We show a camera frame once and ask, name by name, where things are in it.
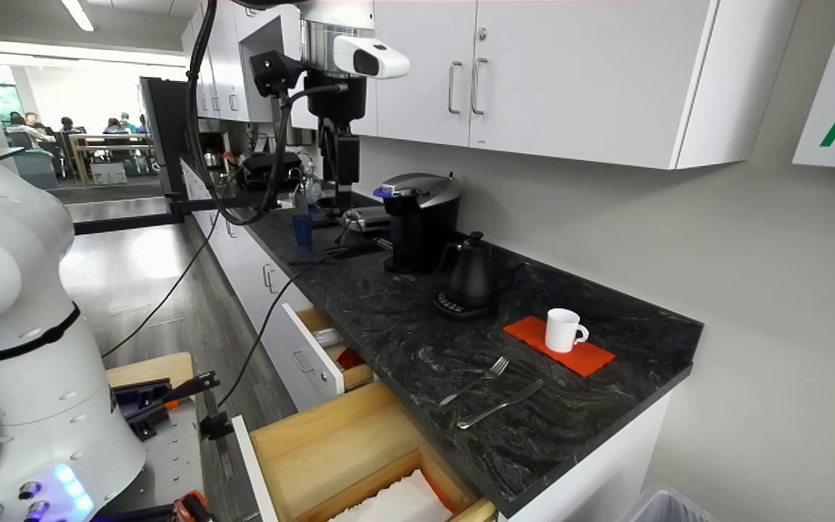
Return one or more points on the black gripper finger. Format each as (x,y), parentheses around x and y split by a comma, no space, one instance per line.
(351,184)
(335,184)

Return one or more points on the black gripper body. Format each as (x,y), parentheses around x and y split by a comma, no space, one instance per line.
(341,105)

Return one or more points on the silver metal fork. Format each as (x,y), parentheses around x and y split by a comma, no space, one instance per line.
(479,381)

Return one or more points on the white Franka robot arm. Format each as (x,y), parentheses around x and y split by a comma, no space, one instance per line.
(13,290)

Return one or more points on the red item in small drawer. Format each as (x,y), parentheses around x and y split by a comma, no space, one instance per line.
(350,358)

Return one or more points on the small open wooden drawer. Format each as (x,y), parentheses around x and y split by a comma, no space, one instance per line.
(306,363)

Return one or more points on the large open wooden drawer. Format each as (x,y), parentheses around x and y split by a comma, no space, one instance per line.
(341,453)

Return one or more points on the black pod coffee maker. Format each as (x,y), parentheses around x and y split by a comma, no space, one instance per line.
(422,228)

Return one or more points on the white base cabinet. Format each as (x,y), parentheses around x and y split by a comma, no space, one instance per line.
(245,261)

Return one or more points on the black gooseneck kettle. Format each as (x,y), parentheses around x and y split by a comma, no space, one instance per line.
(467,280)

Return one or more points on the white ceramic mug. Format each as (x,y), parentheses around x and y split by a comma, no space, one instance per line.
(563,331)

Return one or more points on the light wooden board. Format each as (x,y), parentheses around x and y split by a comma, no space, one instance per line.
(151,366)

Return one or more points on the black and orange clamp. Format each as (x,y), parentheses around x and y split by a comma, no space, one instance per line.
(161,402)
(180,509)

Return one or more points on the red rectangular mat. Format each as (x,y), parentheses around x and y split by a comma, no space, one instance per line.
(588,360)

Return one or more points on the white paper napkin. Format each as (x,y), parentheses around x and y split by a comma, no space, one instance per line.
(392,503)

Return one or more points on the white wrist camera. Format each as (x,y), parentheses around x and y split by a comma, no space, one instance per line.
(372,60)

